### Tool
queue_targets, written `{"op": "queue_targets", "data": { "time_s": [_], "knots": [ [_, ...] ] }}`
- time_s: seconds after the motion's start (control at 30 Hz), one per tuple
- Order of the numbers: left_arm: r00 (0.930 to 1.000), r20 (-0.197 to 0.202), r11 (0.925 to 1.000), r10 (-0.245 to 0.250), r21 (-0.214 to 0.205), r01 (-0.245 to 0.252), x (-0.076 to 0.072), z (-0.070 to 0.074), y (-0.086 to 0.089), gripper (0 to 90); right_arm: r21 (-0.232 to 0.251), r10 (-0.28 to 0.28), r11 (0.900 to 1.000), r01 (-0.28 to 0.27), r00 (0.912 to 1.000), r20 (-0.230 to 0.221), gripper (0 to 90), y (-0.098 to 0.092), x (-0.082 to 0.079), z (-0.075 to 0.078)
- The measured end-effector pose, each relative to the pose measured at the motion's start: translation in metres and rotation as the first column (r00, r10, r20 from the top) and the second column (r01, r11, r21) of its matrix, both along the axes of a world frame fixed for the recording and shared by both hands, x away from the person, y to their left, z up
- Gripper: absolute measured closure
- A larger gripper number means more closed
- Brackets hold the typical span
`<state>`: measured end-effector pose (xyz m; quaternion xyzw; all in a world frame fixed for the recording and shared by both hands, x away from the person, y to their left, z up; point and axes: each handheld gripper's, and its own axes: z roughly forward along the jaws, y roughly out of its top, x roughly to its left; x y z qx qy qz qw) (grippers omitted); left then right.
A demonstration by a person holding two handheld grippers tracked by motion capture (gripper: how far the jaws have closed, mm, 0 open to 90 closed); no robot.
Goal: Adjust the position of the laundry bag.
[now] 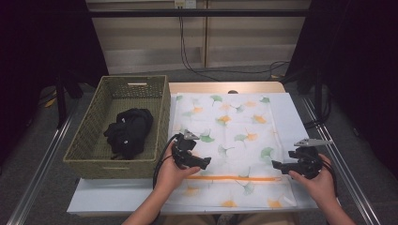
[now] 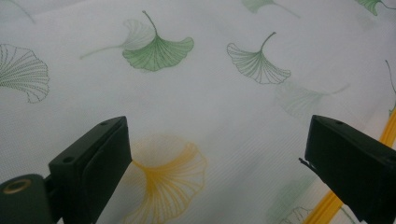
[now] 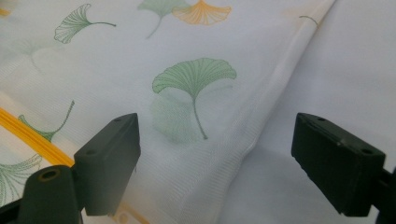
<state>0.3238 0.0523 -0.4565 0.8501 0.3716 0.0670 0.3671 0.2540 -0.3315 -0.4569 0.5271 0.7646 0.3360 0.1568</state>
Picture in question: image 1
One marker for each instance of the green woven basket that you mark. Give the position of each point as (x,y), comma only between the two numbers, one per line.
(94,150)

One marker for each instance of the white wall outlet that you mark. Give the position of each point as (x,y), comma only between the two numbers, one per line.
(185,3)

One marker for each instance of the leaf print mesh laundry bag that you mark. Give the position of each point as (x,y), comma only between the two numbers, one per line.
(237,131)

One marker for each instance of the dark curtain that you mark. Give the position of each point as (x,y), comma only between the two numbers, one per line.
(359,62)
(40,47)

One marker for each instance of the dark table grommet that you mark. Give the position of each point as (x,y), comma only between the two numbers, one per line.
(233,92)

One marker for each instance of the black horizontal bar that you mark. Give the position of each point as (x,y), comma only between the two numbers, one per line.
(194,13)

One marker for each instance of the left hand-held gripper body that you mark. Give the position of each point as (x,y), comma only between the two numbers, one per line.
(181,146)

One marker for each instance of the black metal stand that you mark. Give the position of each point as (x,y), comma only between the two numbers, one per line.
(317,93)
(62,100)

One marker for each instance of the black clothing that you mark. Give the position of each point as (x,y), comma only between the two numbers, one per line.
(130,131)

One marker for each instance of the person's left hand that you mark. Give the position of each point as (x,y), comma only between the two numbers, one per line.
(170,176)

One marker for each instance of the person's right hand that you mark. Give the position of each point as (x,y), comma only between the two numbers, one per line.
(320,187)

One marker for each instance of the metal floor rail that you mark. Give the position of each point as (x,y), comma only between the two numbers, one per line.
(341,168)
(40,175)

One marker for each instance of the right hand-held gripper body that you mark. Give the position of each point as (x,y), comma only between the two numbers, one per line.
(308,162)

